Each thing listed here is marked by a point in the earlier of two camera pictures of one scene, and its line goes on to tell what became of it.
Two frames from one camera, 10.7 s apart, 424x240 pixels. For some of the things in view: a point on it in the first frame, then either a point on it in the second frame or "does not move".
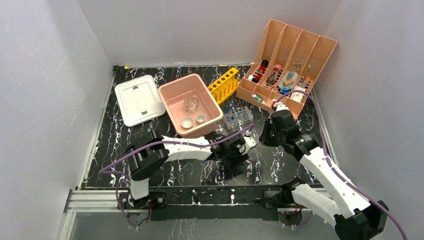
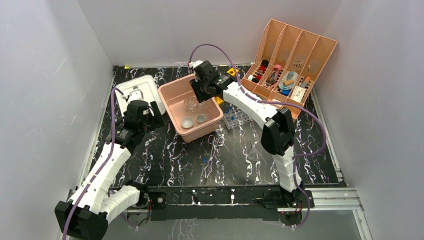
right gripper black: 264,138 -> 195,84
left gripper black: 239,157 -> 156,120
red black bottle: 263,66 does not move
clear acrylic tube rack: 237,116 does not move
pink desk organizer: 286,67 does not move
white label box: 297,95 does not move
